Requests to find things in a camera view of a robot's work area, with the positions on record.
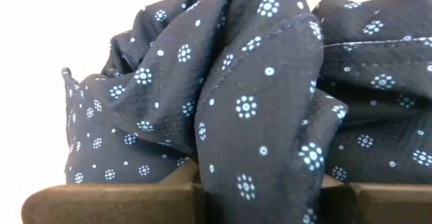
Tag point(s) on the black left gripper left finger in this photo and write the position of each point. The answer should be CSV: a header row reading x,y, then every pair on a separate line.
x,y
101,203

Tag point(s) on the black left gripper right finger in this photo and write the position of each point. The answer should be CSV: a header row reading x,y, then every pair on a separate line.
x,y
381,203

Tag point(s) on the navy dotted shirt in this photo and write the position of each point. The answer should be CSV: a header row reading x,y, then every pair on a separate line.
x,y
253,99

